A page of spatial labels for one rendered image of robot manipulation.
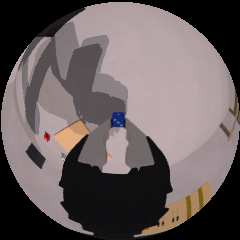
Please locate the red die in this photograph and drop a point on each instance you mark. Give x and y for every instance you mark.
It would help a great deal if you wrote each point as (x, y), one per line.
(47, 137)

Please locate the blue die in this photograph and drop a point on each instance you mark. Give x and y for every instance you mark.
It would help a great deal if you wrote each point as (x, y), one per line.
(118, 119)

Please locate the white die with black pips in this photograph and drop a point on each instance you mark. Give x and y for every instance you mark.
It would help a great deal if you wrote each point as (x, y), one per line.
(63, 157)

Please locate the orange mat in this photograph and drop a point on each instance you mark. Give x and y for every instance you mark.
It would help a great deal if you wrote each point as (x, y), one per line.
(71, 135)

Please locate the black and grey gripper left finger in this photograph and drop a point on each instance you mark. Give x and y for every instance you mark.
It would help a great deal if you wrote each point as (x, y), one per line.
(88, 152)

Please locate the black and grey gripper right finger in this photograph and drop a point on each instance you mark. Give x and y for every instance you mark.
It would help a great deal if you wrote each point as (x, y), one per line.
(144, 154)

